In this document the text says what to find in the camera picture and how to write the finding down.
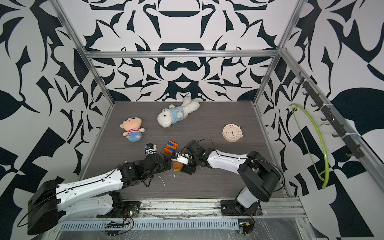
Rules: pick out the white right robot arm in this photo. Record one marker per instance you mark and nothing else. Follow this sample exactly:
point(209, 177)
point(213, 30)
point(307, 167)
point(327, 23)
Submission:
point(259, 176)

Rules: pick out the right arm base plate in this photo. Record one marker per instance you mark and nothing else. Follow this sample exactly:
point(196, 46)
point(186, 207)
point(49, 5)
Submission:
point(234, 208)

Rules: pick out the orange 2x4 lego brick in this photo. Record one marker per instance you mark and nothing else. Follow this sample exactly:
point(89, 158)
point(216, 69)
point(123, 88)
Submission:
point(173, 144)

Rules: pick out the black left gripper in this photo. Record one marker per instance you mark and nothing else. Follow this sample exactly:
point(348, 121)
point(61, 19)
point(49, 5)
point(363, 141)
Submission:
point(165, 167)

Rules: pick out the black wall hook rack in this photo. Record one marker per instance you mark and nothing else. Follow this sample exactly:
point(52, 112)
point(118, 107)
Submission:
point(330, 117)

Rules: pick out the orange 2x3 lego brick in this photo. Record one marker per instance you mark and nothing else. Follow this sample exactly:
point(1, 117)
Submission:
point(171, 148)

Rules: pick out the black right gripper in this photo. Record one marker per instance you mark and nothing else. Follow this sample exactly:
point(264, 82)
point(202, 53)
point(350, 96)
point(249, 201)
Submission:
point(186, 169)

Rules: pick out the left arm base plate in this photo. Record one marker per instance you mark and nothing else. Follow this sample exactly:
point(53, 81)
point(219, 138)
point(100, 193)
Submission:
point(122, 210)

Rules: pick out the white slotted cable duct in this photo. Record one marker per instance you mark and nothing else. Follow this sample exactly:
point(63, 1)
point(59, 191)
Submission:
point(146, 225)

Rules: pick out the plush doll striped shirt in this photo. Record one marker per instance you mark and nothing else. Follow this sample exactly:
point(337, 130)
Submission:
point(133, 130)

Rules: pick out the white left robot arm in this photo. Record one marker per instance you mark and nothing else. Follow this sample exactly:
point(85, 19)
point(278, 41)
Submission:
point(96, 196)

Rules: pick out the pink round toy clock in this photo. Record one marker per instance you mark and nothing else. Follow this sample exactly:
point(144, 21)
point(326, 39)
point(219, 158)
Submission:
point(232, 133)

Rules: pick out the white teddy bear blue shirt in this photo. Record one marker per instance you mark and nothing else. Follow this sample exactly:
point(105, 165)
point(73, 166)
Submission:
point(173, 114)

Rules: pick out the tan 2x4 lego brick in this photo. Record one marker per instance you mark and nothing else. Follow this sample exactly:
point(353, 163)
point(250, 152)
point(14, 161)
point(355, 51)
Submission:
point(177, 165)

